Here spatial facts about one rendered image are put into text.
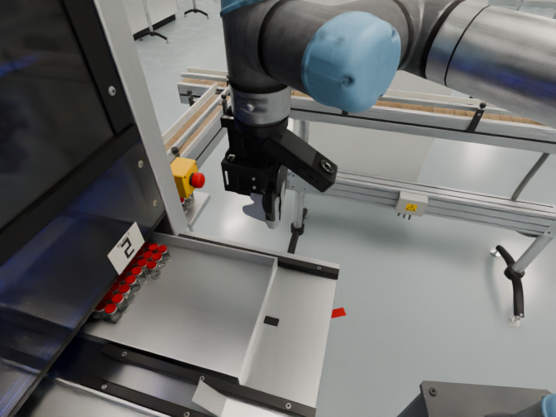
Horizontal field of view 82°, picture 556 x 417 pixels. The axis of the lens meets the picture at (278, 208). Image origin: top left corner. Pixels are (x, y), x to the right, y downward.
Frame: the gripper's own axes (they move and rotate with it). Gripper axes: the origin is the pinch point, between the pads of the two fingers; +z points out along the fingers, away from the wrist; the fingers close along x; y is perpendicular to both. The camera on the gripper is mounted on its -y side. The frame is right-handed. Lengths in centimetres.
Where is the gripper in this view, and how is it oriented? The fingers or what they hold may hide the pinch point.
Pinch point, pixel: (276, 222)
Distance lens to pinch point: 54.9
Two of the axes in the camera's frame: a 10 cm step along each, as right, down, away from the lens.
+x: -2.7, 6.7, -6.9
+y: -9.6, -1.9, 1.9
